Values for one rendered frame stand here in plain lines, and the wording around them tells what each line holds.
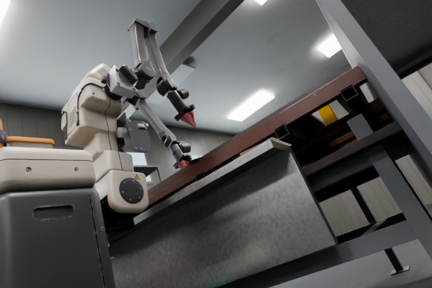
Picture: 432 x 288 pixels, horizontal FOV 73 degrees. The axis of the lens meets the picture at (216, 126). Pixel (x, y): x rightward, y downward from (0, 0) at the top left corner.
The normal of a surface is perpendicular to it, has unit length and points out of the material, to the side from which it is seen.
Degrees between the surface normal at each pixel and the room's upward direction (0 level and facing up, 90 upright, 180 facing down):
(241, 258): 90
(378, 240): 90
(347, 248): 90
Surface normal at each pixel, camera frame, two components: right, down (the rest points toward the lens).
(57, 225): 0.68, -0.52
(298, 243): -0.56, -0.18
